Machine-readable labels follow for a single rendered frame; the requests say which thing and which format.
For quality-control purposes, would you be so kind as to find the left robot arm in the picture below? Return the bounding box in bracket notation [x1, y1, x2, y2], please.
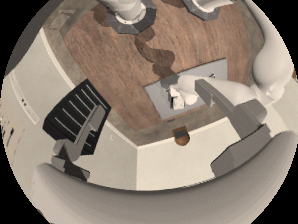
[177, 0, 294, 107]

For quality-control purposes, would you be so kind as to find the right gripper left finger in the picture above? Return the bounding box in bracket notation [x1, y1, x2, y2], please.
[51, 104, 105, 181]

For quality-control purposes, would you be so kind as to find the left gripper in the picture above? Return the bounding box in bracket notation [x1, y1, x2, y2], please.
[169, 84, 181, 107]

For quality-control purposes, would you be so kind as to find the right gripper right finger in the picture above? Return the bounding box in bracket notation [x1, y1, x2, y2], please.
[194, 79, 271, 177]

